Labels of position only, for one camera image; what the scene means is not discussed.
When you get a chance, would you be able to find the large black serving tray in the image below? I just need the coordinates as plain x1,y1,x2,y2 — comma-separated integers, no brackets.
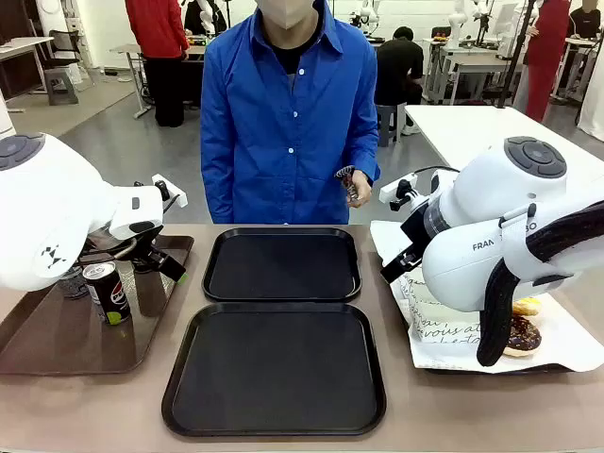
160,301,388,438

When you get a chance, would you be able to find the grey stool under sitter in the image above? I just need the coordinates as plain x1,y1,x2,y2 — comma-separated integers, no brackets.
376,103,407,147

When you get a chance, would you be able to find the grey step stool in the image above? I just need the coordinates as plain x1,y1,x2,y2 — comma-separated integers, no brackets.
44,68,80,106

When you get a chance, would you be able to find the dark patterned handheld object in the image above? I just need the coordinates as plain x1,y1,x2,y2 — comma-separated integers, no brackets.
333,164,362,205

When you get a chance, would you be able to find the grey-legged work desk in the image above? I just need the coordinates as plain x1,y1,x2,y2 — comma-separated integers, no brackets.
424,37,525,106

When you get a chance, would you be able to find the black office chair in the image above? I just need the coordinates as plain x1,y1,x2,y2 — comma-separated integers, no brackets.
35,28,81,72

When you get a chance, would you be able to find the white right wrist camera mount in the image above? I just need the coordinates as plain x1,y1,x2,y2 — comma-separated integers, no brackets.
378,173,419,212

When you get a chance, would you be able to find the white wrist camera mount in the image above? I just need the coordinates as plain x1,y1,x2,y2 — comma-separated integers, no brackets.
150,173,189,209
378,173,419,212

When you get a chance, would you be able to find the chocolate sprinkled donut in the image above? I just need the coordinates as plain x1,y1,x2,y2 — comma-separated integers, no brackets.
502,314,543,358

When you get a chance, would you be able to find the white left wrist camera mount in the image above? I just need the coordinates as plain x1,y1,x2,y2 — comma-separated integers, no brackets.
150,173,189,209

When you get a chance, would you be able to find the brown plastic tray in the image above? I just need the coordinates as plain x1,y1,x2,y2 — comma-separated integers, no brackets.
0,233,195,377

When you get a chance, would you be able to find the black tray under paper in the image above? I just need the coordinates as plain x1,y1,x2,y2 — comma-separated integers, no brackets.
424,363,577,377

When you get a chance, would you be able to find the person in blue shirt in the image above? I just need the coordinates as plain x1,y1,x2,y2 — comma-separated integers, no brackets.
200,0,382,226

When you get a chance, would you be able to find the white script-print paper box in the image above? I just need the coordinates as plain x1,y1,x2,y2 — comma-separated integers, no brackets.
409,301,485,345
398,271,428,313

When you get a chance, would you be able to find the small black serving tray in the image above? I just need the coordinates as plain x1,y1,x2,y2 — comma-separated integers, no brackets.
201,226,362,303

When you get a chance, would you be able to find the small white background robot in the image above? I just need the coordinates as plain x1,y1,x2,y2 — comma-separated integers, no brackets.
359,0,381,34

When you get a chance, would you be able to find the black tripod pole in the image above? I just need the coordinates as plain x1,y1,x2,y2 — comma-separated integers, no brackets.
495,0,539,109

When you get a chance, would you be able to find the wood-top desk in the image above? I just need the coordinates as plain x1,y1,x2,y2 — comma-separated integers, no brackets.
110,43,209,119

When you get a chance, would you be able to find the white paper sheet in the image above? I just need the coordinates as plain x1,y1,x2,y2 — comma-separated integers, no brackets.
369,219,604,375

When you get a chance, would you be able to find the Pepsi can showing grey label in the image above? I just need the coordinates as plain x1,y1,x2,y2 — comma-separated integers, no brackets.
59,266,93,299

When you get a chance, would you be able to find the black Pepsi can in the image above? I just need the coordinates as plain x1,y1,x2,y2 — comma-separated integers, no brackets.
82,260,132,327

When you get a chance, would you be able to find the standing person in black shirt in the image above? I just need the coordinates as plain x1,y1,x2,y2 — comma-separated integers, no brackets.
568,0,603,39

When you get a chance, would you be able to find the seated person in black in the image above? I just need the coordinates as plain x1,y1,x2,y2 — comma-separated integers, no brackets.
376,26,425,136

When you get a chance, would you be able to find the thick black cable sleeve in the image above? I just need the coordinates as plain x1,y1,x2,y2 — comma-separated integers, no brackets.
476,200,604,368

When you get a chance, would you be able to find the person right forearm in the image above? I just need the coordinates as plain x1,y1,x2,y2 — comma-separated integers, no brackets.
200,141,237,224

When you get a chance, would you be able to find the person in red top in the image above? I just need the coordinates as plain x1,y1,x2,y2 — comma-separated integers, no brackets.
125,0,190,127

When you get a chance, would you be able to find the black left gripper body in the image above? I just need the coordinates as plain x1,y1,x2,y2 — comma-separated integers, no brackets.
123,230,165,274

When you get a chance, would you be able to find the white desk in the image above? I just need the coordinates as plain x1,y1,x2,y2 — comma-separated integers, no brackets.
0,36,56,100

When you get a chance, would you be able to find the yellow sprinkled donut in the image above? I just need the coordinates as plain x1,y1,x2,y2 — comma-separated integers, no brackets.
512,296,543,318

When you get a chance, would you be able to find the person left hand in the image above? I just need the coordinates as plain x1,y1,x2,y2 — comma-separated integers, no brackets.
346,169,374,208

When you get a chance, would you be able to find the thin black cable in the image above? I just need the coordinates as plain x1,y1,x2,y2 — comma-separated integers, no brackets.
413,164,461,179

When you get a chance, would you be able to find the person in red dress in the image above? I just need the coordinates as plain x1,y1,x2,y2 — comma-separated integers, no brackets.
523,0,572,123

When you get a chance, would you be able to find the beige face mask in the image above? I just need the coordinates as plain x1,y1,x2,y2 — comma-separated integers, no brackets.
260,0,316,30

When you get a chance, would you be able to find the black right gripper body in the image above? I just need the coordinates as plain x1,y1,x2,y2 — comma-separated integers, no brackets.
399,202,433,259

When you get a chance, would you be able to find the person left forearm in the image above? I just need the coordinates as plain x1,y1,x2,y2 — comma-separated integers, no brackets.
347,117,381,184

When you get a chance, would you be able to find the white table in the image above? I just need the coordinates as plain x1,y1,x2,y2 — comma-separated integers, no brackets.
404,104,604,183

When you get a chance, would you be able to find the tall white background robot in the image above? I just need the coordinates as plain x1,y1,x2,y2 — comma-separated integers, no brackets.
446,0,473,49

